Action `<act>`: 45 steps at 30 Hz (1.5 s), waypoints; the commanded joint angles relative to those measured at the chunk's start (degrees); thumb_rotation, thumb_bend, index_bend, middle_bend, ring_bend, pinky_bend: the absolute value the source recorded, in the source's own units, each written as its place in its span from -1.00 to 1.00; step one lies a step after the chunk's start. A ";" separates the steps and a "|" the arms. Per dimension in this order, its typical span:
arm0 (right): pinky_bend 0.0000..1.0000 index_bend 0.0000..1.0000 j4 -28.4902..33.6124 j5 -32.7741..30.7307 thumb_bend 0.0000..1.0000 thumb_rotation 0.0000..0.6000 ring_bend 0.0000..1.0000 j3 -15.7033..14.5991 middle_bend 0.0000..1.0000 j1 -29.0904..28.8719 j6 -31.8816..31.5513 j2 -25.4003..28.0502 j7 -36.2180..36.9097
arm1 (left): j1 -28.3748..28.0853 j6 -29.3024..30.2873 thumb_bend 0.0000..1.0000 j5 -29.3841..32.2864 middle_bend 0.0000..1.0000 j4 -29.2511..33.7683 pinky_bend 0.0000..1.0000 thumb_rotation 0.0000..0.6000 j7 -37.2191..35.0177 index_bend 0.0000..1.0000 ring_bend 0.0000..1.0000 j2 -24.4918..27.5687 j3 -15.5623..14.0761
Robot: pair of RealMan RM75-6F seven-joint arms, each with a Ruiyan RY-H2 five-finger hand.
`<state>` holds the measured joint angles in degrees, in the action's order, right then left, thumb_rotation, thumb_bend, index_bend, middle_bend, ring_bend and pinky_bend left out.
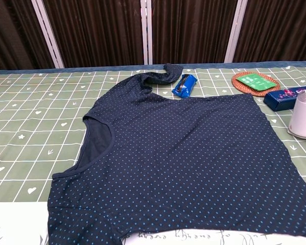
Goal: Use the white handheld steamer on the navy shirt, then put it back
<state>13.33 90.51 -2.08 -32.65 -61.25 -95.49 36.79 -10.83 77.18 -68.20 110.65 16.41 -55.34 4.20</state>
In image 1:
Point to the teal table cover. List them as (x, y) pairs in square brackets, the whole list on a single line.
[(91, 69)]

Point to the green grid tablecloth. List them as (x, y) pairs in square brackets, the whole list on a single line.
[(28, 114)]

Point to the long dark blue box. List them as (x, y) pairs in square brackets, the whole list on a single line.
[(280, 100)]

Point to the blue snack packet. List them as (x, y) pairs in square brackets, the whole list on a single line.
[(184, 85)]

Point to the round woven brown coaster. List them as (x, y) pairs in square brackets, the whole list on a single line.
[(238, 85)]

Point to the white partition frame post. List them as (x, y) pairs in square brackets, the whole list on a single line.
[(235, 30), (146, 30), (48, 33)]

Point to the dark blue dotted shirt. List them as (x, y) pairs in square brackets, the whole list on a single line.
[(155, 158)]

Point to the green foil packet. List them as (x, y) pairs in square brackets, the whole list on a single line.
[(256, 81)]

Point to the dark brown curtain panel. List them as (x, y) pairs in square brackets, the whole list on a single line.
[(97, 30), (280, 28), (191, 30), (12, 33)]

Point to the white handheld steam iron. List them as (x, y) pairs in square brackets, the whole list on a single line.
[(304, 117)]

